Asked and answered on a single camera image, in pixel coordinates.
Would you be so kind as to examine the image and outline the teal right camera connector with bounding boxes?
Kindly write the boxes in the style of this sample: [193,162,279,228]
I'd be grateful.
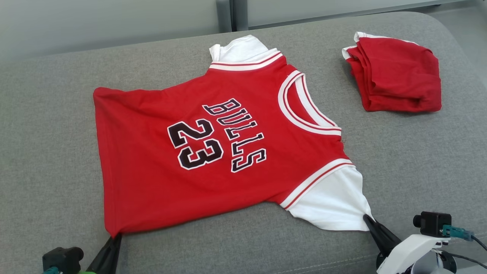
[442,225,474,241]

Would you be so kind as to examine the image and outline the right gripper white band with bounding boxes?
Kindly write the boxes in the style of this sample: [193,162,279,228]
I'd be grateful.
[363,214,452,274]

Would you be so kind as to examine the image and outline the thin black right gripper cable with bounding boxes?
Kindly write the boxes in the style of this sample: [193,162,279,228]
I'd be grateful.
[441,249,487,268]

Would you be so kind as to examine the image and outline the grey fabric sofa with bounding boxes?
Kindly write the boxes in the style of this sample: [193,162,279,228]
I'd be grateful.
[0,11,487,274]

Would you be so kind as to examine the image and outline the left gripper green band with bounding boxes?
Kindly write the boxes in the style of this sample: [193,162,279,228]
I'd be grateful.
[76,233,123,274]

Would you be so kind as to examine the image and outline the black right camera cable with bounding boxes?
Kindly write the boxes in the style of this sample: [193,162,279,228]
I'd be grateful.
[470,233,487,252]

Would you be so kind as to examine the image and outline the red Bulls 23 jersey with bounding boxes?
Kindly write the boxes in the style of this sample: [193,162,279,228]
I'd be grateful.
[93,35,376,239]

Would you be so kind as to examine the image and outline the red Bulls 23 shorts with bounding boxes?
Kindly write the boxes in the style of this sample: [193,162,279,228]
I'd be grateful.
[341,32,443,113]

